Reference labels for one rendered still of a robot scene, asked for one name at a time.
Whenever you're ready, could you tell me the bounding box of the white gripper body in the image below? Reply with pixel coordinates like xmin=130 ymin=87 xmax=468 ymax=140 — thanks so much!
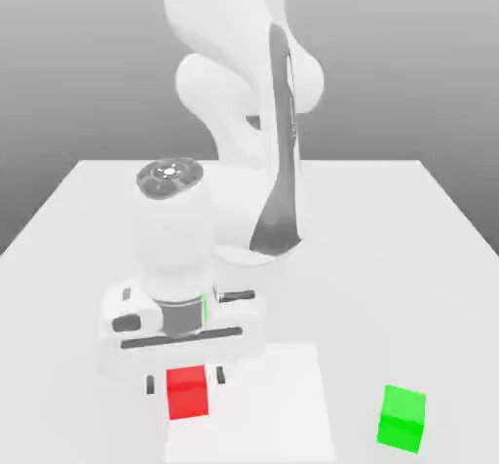
xmin=96 ymin=302 xmax=269 ymax=380

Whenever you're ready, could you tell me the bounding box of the small red cube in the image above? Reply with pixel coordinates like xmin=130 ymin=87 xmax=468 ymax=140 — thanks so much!
xmin=165 ymin=364 xmax=211 ymax=421

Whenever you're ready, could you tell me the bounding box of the small green cube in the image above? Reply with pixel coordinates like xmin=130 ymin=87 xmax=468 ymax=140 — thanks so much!
xmin=376 ymin=384 xmax=427 ymax=455

